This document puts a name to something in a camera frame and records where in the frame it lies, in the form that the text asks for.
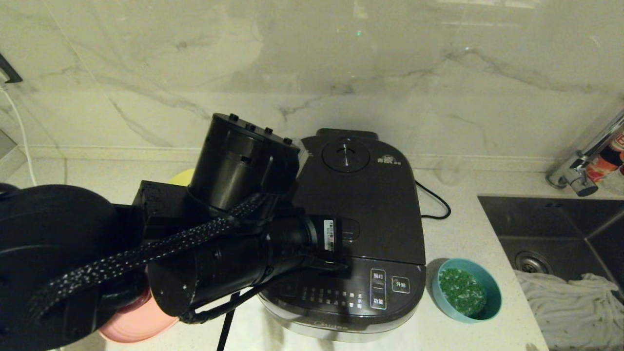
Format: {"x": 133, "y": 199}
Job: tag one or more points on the round sink drain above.
{"x": 533, "y": 262}

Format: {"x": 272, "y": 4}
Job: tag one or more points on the steel sink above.
{"x": 551, "y": 224}

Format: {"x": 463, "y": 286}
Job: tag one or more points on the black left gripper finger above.
{"x": 331, "y": 263}

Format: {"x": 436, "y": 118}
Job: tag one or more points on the chrome faucet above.
{"x": 577, "y": 173}

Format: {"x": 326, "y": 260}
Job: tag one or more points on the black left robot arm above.
{"x": 58, "y": 229}

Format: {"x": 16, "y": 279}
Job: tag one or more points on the pink plate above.
{"x": 141, "y": 324}

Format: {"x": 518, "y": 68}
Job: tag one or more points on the black wall socket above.
{"x": 9, "y": 70}

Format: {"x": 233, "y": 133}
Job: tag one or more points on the white crumpled cloth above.
{"x": 570, "y": 312}

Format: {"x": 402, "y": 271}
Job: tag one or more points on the black rice cooker lid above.
{"x": 375, "y": 200}

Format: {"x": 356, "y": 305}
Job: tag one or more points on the teal bowl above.
{"x": 492, "y": 298}

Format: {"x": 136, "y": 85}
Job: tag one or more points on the chopped green vegetables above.
{"x": 461, "y": 291}

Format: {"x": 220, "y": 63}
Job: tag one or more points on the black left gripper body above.
{"x": 302, "y": 239}

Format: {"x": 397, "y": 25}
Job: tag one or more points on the yellow bowl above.
{"x": 181, "y": 178}

